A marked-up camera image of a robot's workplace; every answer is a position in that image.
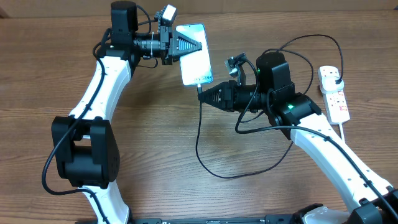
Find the blue Galaxy smartphone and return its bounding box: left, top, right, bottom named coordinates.
left=176, top=24, right=213, bottom=86

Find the black USB charging cable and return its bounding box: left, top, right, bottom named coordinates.
left=195, top=33, right=345, bottom=180

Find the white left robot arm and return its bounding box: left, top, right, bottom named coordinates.
left=48, top=1, right=202, bottom=223

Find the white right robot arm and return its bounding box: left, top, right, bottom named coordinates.
left=198, top=52, right=397, bottom=223

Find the white charger adapter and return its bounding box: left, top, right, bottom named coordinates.
left=320, top=77, right=345, bottom=94

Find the white power strip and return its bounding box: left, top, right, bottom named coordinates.
left=318, top=65, right=350, bottom=124

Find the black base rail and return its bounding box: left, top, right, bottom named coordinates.
left=128, top=214, right=295, bottom=224

